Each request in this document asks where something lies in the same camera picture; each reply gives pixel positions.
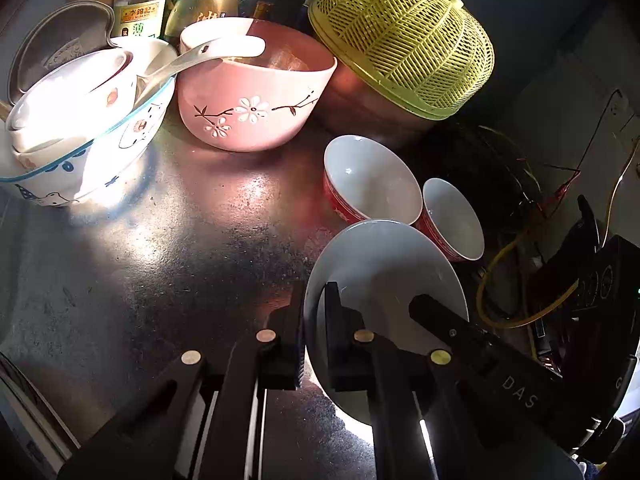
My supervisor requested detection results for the red white bowl front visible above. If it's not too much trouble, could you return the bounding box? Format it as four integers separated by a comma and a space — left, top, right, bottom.
304, 220, 469, 424

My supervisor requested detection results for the red white bowl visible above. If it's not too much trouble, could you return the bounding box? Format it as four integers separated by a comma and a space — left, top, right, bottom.
304, 220, 469, 424
414, 178, 485, 262
323, 134, 423, 226

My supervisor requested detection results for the pink blossom bowl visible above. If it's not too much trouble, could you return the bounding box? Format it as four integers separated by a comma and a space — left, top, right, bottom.
177, 18, 337, 152

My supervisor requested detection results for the copper metal basin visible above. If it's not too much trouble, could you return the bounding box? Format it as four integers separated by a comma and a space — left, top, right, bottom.
314, 61, 435, 144

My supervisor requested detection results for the blue rim bear bowl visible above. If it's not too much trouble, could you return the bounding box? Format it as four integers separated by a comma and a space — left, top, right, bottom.
1, 77, 176, 207

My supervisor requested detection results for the white ceramic spoon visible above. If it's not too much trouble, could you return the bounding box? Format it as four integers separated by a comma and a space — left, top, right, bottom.
134, 36, 266, 107

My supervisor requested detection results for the white stacked small bowl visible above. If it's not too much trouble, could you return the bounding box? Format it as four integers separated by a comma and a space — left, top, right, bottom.
6, 37, 177, 153

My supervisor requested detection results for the yellow plastic food cover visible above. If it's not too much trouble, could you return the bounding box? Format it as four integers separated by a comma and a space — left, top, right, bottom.
308, 0, 495, 122

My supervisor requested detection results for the clear labelled sauce bottle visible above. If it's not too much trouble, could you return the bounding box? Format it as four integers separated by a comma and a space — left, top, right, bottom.
112, 0, 166, 38

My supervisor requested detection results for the yellow cable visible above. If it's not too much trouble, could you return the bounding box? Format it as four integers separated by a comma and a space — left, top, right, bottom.
474, 134, 640, 331

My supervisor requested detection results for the black device with cables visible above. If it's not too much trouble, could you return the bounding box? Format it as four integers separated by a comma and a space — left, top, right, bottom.
527, 196, 639, 453

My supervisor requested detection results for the red wire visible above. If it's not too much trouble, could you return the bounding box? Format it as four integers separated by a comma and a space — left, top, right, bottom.
514, 86, 626, 212

